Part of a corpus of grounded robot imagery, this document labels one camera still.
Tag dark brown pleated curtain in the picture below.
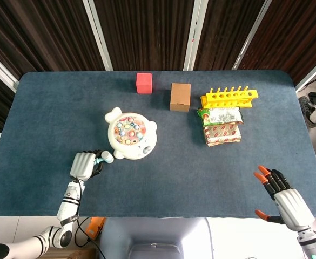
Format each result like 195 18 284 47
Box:
0 0 316 135

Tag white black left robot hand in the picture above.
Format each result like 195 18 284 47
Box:
70 149 104 182

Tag blue velvet table cloth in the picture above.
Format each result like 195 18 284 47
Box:
0 70 316 219

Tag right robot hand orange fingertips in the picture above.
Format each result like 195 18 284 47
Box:
253 165 315 231

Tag orange device under table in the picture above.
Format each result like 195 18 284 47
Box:
86 216 106 240

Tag red patterned snack packet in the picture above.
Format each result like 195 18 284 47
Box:
202 122 241 147

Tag green and white snack packet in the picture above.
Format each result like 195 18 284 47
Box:
197 106 244 127

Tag pale grey robot torso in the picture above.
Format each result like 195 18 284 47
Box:
98 217 215 259

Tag mint green toy hammer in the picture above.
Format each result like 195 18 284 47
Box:
92 151 115 165

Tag grey black sneaker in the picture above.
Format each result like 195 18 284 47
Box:
298 96 316 128

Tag white bear whack-a-mole toy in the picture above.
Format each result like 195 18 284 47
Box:
104 107 158 160

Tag small brown cardboard box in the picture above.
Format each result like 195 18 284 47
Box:
169 83 192 112

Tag yellow plastic test tube rack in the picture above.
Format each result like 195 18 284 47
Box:
200 86 259 109

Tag red foam cube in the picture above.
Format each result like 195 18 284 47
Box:
136 72 153 94

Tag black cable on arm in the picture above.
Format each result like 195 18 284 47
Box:
71 176 106 259

